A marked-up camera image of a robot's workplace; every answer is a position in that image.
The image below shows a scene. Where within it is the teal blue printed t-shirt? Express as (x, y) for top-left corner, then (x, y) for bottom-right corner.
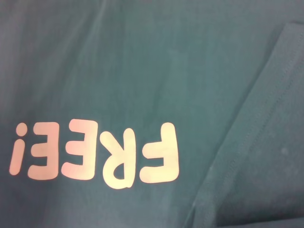
(0, 0), (304, 228)

